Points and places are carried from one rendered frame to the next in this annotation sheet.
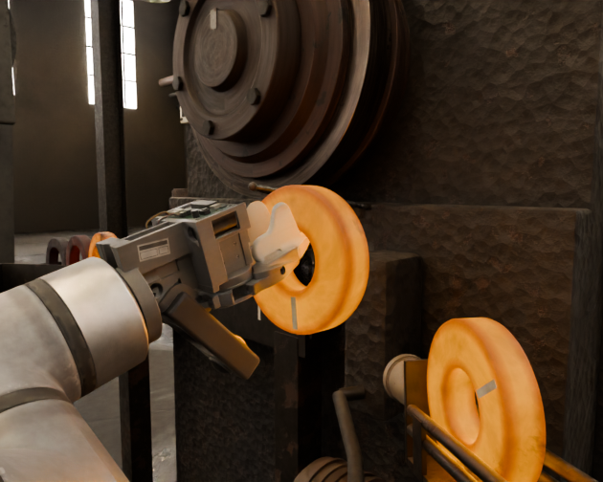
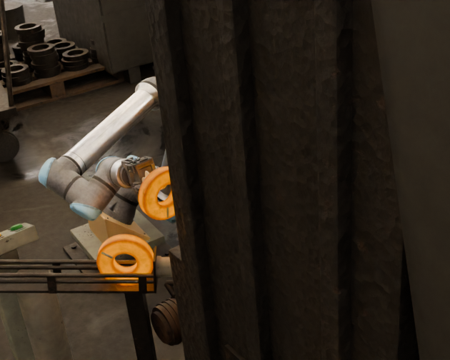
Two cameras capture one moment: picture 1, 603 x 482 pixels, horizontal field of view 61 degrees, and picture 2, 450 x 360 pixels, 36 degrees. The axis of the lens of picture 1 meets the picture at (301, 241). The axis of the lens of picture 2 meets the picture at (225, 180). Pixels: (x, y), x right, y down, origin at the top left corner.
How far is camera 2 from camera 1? 215 cm
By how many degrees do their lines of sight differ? 97
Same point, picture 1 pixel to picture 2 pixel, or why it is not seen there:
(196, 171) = not seen: hidden behind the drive
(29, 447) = (88, 185)
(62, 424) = (94, 186)
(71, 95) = not seen: outside the picture
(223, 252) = (134, 175)
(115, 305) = (113, 172)
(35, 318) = (108, 166)
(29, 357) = (106, 173)
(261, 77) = not seen: hidden behind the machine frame
